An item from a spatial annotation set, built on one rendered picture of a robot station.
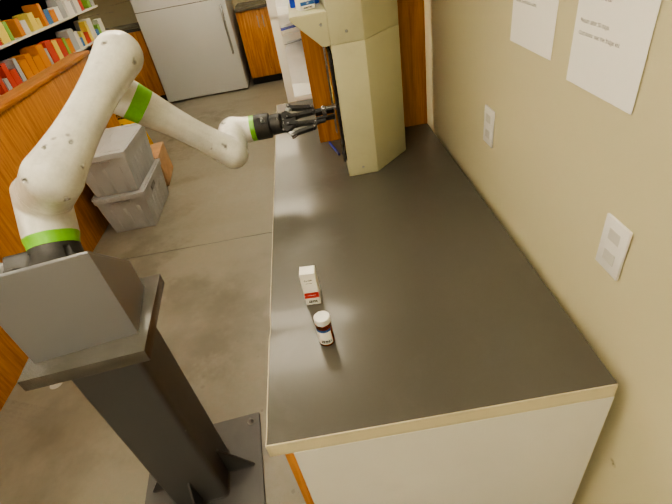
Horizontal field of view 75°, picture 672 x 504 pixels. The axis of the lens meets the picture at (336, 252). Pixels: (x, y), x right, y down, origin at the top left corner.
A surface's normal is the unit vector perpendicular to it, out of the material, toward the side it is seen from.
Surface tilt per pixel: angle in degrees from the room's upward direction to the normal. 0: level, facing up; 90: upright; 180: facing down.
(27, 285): 90
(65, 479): 0
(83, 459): 0
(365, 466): 90
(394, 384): 0
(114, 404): 90
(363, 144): 90
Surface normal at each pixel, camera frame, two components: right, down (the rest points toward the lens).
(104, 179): 0.11, 0.66
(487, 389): -0.15, -0.79
